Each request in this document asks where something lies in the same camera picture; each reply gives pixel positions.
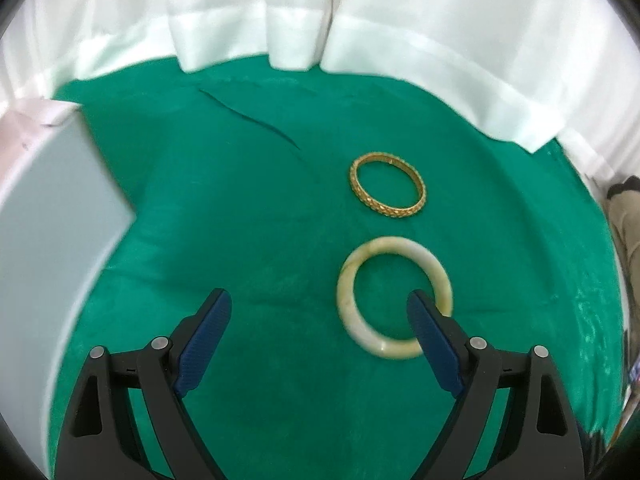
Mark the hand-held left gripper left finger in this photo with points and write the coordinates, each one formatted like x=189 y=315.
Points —
x=207 y=345

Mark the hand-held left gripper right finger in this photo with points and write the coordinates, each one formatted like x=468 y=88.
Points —
x=432 y=345

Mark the pale jade bangle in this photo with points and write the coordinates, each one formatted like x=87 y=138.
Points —
x=345 y=300

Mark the white box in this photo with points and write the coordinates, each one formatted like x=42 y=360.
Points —
x=50 y=240

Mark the green velvet cloth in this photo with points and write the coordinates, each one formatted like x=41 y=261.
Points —
x=250 y=210

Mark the gold patterned bangle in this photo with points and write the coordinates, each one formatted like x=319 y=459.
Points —
x=361 y=196

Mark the white curtain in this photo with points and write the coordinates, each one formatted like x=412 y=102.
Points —
x=350 y=20

